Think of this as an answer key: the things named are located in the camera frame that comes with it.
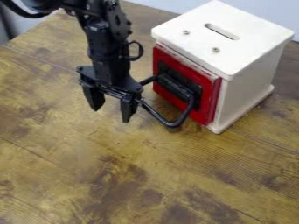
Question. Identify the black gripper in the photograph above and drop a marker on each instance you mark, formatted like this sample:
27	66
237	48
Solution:
109	75

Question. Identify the black metal drawer handle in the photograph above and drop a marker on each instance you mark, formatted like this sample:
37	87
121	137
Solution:
180	90

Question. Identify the red drawer front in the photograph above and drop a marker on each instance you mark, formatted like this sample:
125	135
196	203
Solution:
201	75

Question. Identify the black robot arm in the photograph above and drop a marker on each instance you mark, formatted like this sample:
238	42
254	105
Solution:
108	28

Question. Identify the white wooden box cabinet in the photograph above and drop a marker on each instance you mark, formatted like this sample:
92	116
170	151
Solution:
236	45

